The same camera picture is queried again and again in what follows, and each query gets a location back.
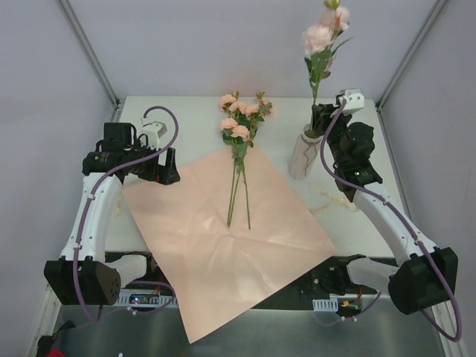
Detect cream ribbon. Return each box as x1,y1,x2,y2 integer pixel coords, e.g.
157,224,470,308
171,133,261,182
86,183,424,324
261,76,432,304
309,183,359,216

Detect pale pink flower stem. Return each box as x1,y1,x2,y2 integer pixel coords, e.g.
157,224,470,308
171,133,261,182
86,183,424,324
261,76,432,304
300,0,354,109

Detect peach flower stem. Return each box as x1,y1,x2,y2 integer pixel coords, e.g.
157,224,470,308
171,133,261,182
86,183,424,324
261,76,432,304
219,91,260,230
237,91,274,230

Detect pink wrapping paper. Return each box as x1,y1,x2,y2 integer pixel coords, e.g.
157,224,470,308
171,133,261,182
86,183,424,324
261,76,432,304
123,147,336,343

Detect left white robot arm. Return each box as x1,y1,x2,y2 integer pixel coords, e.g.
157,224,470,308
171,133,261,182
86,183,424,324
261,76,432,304
44,121,180,306

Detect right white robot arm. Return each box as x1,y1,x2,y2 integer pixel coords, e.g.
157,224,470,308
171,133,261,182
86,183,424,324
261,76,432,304
311,104,458,315

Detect beige ribbed vase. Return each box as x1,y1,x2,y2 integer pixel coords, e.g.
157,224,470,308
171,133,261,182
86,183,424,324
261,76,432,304
288,124,322,180

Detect red object at corner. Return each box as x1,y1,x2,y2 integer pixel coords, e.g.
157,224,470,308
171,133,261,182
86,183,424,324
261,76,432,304
46,348,65,357

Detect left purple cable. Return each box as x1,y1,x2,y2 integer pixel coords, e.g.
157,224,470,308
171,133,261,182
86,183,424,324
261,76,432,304
72,106,180,324

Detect purple cable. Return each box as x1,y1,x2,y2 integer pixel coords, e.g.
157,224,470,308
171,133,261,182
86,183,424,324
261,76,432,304
320,94,464,342
72,106,180,324

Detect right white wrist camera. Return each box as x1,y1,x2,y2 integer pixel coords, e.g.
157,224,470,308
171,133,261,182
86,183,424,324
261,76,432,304
336,89,365,115

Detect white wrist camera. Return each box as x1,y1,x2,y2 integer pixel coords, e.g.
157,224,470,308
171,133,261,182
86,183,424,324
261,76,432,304
138,118,167,148
336,89,365,115

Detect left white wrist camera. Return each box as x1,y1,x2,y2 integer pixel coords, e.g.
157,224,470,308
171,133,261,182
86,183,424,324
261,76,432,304
138,118,167,148

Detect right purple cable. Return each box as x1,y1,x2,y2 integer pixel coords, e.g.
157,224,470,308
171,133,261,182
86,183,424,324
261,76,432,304
320,94,464,342

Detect left aluminium frame post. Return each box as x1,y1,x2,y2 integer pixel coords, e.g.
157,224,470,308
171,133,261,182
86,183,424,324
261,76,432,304
56,0,120,109

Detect aluminium frame post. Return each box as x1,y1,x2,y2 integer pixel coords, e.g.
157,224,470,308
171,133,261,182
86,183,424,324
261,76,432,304
56,0,120,109
376,0,450,113

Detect right aluminium frame post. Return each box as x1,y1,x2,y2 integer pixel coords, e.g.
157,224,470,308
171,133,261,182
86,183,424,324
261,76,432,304
376,0,450,113

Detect left white cable duct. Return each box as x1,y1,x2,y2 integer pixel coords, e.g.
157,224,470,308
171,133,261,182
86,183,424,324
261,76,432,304
114,292,179,309

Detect white cable duct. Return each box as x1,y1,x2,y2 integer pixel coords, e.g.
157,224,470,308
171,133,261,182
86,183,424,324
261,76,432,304
114,292,179,309
312,297,364,312

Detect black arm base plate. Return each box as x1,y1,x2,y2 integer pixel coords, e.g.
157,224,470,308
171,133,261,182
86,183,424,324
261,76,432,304
121,252,376,311

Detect right white cable duct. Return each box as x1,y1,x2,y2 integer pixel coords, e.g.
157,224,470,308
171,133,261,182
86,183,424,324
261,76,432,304
312,297,364,312

